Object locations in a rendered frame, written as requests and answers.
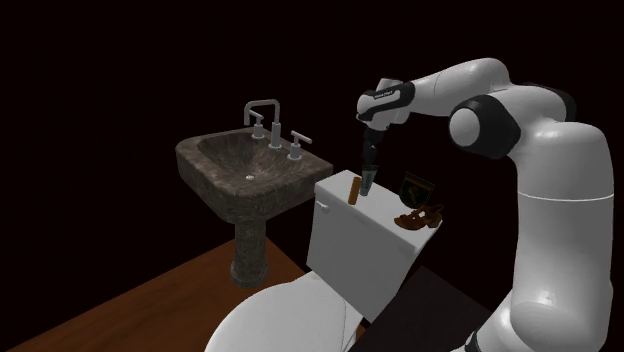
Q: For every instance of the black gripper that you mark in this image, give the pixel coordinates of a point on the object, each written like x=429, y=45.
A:
x=370, y=150

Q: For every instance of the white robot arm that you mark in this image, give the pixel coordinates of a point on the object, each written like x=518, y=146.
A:
x=560, y=204

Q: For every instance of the brown cylinder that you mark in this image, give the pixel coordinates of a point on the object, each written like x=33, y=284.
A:
x=354, y=190

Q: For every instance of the brown heeled sandal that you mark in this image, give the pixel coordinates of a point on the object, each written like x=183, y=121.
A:
x=419, y=218

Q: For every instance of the white toilet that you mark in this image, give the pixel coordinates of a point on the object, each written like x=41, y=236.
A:
x=360, y=244

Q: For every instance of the dark stone pedestal sink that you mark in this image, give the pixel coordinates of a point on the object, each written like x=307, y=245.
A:
x=244, y=170

